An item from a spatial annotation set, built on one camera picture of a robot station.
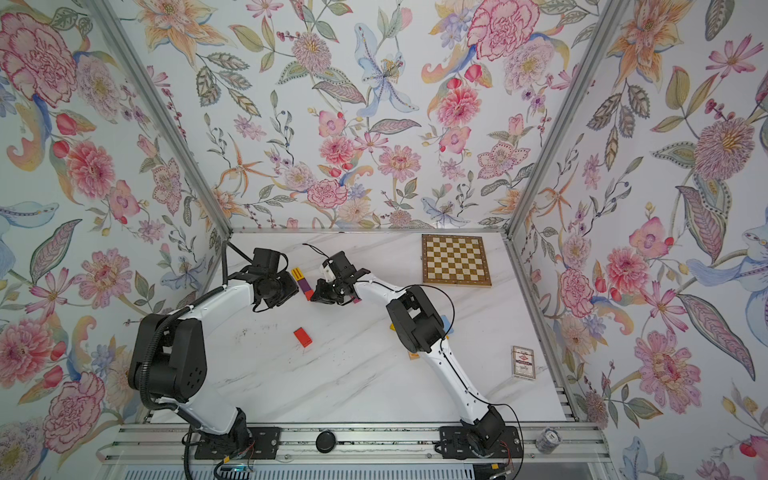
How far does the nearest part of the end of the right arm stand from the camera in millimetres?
834

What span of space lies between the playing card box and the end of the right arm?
0.50 meters

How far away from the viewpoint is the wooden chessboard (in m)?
1.07

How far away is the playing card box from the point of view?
856mm

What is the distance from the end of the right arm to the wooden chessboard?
0.31 meters

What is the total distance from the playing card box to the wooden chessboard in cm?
24

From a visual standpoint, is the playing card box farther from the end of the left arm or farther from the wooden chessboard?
the end of the left arm

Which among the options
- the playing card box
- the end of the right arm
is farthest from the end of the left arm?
the playing card box

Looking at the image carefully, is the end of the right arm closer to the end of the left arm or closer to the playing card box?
the end of the left arm
